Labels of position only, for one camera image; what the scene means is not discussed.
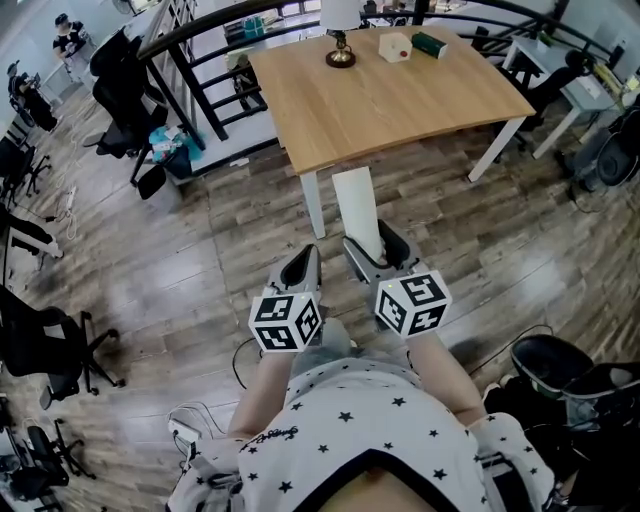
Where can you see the black round floor fan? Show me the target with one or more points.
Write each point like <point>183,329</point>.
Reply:
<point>615,155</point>

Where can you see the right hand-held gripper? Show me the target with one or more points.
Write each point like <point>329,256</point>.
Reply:
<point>412,302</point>

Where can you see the person's light blue jeans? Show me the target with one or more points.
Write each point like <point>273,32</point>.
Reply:
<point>330,345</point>

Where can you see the blue bag with packets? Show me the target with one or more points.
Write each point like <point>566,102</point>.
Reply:
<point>170,150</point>

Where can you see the person's left forearm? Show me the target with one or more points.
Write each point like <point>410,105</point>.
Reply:
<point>260,395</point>

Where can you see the black swivel office chair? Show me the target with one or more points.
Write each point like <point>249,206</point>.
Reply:
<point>35,460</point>
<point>20,165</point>
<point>45,345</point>

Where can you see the white star print shirt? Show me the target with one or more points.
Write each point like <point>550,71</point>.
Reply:
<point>360,435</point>

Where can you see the person's right forearm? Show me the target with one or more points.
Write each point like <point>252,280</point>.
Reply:
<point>450,380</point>

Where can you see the wooden table with white legs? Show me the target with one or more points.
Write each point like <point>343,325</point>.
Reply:
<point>380,110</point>

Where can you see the white shade brass table lamp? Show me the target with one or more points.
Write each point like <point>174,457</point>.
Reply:
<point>340,15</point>

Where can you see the white desk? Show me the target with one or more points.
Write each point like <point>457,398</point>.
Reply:
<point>580,85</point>

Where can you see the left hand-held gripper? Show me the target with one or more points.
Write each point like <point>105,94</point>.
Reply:
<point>280,325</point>

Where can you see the large black office chair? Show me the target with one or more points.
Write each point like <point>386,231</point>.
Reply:
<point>125,100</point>

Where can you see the black chair with grey trim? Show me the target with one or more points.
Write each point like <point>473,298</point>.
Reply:
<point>560,365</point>

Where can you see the black curved metal railing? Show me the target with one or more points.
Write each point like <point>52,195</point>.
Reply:
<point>200,30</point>

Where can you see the black flat seat pad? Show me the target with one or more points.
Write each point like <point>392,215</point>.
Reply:
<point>151,182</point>

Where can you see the white hexagonal box red button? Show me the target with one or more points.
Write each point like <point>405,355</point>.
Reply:
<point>392,46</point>

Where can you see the dark green box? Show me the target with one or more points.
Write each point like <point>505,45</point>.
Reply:
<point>429,45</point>

